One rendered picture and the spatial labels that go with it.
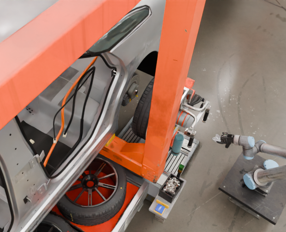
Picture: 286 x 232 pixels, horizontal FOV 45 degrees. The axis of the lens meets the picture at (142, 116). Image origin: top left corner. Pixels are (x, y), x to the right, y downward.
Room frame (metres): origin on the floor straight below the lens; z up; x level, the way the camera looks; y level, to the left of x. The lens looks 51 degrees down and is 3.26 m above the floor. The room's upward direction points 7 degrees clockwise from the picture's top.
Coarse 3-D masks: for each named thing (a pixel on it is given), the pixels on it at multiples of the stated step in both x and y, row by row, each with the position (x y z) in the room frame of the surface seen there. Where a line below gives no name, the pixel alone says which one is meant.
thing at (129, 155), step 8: (112, 144) 1.74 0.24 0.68; (120, 144) 1.75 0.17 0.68; (128, 144) 1.74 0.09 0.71; (136, 144) 1.71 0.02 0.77; (144, 144) 1.68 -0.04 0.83; (104, 152) 1.70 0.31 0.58; (112, 152) 1.67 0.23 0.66; (120, 152) 1.66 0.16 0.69; (128, 152) 1.62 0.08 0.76; (136, 152) 1.60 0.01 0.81; (112, 160) 1.67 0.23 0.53; (120, 160) 1.63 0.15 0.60; (128, 160) 1.60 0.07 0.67; (136, 160) 1.59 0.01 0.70; (128, 168) 1.59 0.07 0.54; (136, 168) 1.56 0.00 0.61
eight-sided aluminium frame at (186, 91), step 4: (184, 88) 2.12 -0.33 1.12; (188, 88) 2.14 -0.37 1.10; (184, 92) 2.09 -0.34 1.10; (188, 92) 2.11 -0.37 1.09; (192, 92) 2.23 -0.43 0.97; (184, 96) 2.03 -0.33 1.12; (188, 100) 2.23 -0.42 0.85; (184, 108) 2.23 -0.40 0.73; (176, 124) 2.11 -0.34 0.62; (176, 128) 2.06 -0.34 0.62; (172, 136) 1.97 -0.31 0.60
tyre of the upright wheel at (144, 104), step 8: (152, 80) 2.11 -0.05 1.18; (152, 88) 2.03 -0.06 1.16; (144, 96) 1.97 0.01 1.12; (144, 104) 1.91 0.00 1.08; (136, 112) 1.87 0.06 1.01; (144, 112) 1.86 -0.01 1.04; (136, 120) 1.84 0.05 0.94; (144, 120) 1.82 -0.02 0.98; (136, 128) 1.83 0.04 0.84; (144, 128) 1.80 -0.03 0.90; (144, 136) 1.81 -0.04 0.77
